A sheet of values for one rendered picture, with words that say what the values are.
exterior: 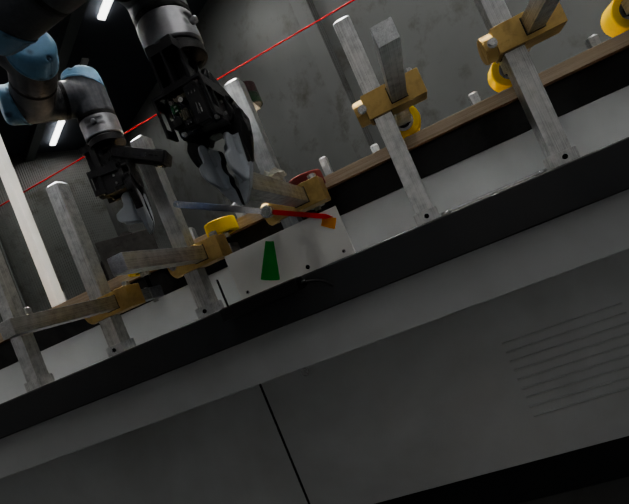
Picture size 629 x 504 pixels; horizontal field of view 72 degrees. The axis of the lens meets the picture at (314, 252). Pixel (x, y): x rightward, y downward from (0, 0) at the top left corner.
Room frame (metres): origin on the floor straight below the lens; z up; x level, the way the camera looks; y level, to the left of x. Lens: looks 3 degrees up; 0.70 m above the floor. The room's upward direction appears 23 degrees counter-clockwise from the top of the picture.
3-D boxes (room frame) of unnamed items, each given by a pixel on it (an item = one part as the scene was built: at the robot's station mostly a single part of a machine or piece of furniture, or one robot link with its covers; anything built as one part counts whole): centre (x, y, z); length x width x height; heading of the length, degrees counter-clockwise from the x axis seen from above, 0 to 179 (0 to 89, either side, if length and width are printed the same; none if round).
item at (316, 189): (0.89, -0.01, 0.85); 0.14 x 0.06 x 0.05; 76
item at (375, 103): (0.83, -0.25, 0.95); 0.14 x 0.06 x 0.05; 76
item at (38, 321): (0.95, 0.48, 0.81); 0.44 x 0.03 x 0.04; 166
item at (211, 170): (0.56, 0.08, 0.86); 0.06 x 0.03 x 0.09; 166
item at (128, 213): (0.86, 0.31, 0.95); 0.06 x 0.03 x 0.09; 96
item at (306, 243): (0.88, 0.05, 0.75); 0.26 x 0.01 x 0.10; 76
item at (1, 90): (0.81, 0.38, 1.21); 0.11 x 0.11 x 0.08; 34
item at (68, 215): (1.02, 0.50, 0.89); 0.04 x 0.04 x 0.48; 76
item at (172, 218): (0.96, 0.26, 0.89); 0.04 x 0.04 x 0.48; 76
